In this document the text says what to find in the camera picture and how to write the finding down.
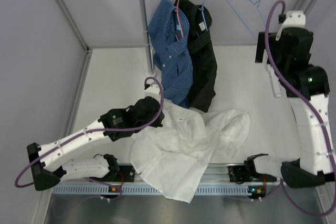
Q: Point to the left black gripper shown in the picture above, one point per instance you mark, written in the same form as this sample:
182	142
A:
159	124

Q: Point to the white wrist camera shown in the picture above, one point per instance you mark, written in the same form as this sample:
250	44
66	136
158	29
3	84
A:
294	19
154	90

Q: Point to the blue checked shirt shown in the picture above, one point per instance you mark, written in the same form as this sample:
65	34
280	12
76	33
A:
171	56

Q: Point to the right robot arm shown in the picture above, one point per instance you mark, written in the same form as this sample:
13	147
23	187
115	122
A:
312	168

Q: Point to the white shirt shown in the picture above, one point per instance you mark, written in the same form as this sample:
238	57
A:
173	158

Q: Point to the blue wire hanger with shirt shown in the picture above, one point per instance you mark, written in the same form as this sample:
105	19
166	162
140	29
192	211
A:
203	6

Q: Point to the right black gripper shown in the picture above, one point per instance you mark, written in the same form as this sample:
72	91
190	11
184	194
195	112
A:
260	48

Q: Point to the aluminium mounting rail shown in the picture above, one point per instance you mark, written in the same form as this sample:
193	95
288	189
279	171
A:
215	173

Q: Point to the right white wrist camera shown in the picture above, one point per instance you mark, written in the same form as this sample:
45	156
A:
294	19

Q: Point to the grey slotted cable duct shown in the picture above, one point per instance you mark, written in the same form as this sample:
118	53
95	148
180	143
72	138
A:
132	189

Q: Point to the black shirt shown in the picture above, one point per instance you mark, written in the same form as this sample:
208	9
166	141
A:
202	55

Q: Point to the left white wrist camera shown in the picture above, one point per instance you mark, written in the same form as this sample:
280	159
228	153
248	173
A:
154	90

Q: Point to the pink wire hanger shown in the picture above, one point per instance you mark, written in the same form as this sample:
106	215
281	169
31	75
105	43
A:
179	28

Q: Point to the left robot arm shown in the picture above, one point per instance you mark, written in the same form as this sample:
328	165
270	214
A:
56	162

